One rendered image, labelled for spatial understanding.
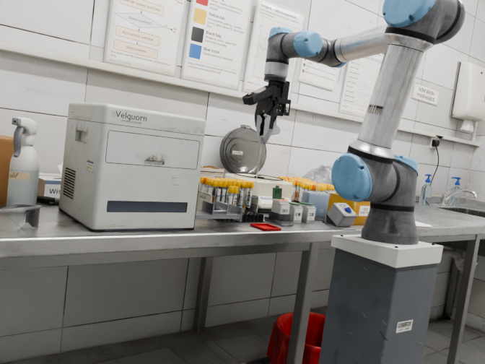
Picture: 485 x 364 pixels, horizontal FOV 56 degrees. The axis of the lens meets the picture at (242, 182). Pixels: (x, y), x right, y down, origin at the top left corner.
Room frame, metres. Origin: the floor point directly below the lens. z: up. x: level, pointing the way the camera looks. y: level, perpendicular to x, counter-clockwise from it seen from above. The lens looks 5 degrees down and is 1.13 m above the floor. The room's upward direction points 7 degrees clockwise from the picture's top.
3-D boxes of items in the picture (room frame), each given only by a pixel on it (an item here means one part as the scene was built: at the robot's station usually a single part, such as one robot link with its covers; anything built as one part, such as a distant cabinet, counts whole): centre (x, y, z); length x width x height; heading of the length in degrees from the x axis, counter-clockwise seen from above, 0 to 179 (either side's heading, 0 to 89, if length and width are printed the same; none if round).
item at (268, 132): (1.49, -0.08, 1.18); 0.06 x 0.03 x 0.09; 129
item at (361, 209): (1.77, -0.43, 0.93); 0.13 x 0.13 x 0.10; 38
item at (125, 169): (1.26, 0.30, 1.03); 0.31 x 0.27 x 0.30; 128
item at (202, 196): (1.58, 0.05, 0.91); 0.20 x 0.10 x 0.07; 128
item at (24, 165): (1.17, 0.56, 1.00); 0.09 x 0.08 x 0.24; 38
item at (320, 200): (1.71, -0.28, 0.92); 0.10 x 0.07 x 0.10; 123
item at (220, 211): (1.30, 0.09, 0.92); 0.21 x 0.07 x 0.05; 128
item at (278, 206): (1.52, -0.14, 0.92); 0.05 x 0.04 x 0.06; 36
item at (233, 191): (1.48, 0.01, 0.93); 0.17 x 0.09 x 0.11; 129
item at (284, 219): (1.52, -0.14, 0.89); 0.09 x 0.05 x 0.04; 36
